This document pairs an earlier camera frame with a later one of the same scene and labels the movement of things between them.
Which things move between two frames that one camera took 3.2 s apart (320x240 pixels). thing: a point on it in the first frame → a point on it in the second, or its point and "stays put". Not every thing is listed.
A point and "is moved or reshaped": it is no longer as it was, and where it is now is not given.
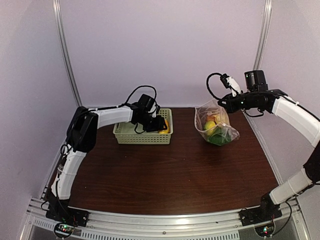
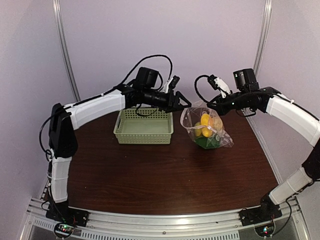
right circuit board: (265, 230) stays put
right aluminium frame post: (263, 34) stays put
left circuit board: (63, 230) stays put
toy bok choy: (220, 136) → (208, 142)
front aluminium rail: (229, 225) stays put
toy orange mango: (165, 131) → (204, 120)
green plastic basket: (125, 133) stays put
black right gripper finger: (223, 102) → (214, 104)
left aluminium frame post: (59, 26) stays put
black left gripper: (159, 125) → (172, 101)
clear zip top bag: (212, 120) is moved or reshaped
